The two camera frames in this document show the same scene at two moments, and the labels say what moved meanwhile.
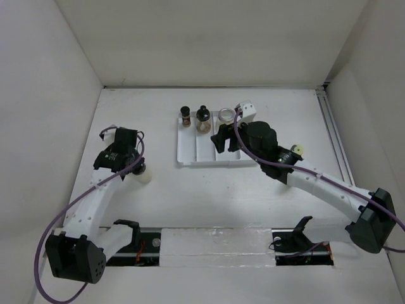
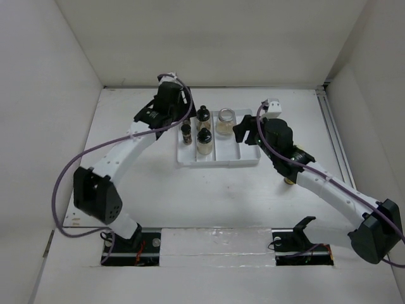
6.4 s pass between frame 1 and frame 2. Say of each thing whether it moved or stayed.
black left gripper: moved
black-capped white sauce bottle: moved
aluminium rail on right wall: stayed
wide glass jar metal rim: stayed
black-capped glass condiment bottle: stayed
